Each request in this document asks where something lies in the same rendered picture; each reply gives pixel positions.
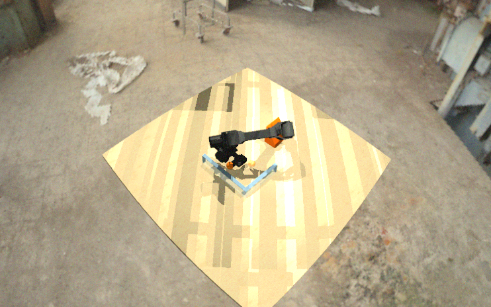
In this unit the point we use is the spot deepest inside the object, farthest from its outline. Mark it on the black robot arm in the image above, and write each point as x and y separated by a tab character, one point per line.
233	138

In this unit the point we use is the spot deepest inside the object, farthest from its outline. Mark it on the clear low corner walls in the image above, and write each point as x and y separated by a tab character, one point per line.
233	185

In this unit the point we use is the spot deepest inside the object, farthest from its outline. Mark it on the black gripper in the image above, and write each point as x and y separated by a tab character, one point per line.
239	159

